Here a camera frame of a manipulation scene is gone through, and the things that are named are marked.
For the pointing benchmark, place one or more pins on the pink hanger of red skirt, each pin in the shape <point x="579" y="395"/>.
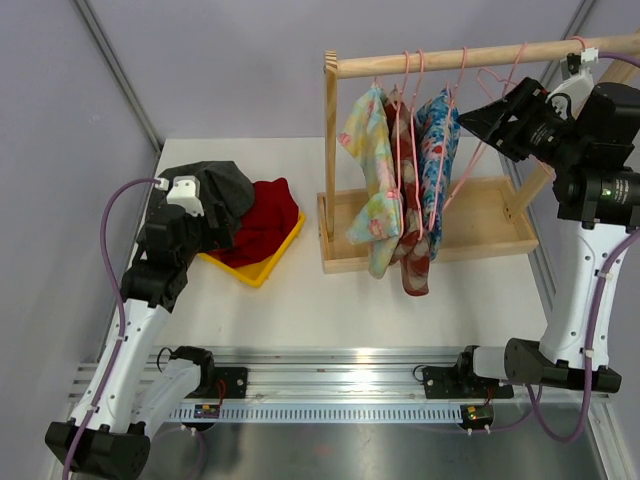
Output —
<point x="582" y="42"/>

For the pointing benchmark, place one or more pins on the red skirt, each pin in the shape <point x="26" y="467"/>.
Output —
<point x="264" y="227"/>

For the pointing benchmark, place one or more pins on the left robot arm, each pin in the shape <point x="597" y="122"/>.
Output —
<point x="109" y="432"/>

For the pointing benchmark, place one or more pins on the blue floral garment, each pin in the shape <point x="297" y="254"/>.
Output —
<point x="440" y="150"/>

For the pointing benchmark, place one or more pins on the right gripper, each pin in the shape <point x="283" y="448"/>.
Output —
<point x="528" y="102"/>

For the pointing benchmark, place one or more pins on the yellow plastic tray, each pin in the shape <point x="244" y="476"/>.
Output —
<point x="254" y="275"/>

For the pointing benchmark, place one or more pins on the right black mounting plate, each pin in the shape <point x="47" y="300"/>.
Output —
<point x="449" y="383"/>

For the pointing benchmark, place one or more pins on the wooden clothes rack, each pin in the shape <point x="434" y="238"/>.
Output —
<point x="488" y="216"/>

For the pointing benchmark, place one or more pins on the pastel floral garment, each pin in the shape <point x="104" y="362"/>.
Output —
<point x="357" y="138"/>

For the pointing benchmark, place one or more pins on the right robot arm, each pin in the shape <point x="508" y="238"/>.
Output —
<point x="598" y="203"/>

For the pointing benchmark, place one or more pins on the red plaid garment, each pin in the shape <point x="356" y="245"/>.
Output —
<point x="412" y="254"/>

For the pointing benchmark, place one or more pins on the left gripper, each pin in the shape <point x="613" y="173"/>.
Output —
<point x="218" y="237"/>

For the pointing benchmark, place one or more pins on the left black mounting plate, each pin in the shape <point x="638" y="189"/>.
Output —
<point x="230" y="382"/>

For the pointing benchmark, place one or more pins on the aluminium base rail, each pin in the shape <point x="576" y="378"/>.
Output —
<point x="362" y="385"/>

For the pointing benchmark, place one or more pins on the dark grey dotted garment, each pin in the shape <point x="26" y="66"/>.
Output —
<point x="221" y="183"/>

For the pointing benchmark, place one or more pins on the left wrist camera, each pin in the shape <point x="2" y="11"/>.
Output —
<point x="183" y="191"/>

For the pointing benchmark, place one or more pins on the black mounting plate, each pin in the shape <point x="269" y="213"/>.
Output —
<point x="449" y="383"/>
<point x="230" y="382"/>

